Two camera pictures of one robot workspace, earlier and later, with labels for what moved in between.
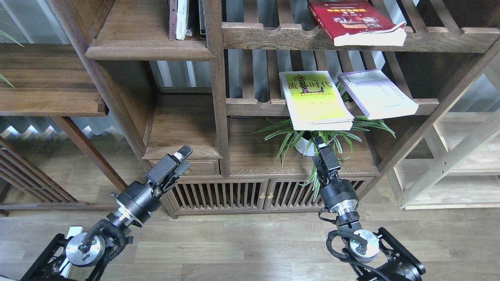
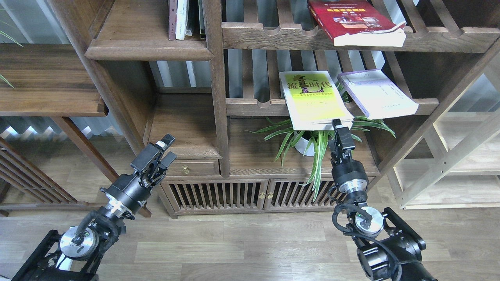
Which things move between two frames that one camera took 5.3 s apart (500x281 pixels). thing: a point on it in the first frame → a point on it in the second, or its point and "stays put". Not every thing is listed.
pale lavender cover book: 375,96 stays put
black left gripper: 140,199 → 128,190
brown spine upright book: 172,20 stays put
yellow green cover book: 314,102 stays put
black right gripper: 339,195 → 349,175
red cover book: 357,23 stays put
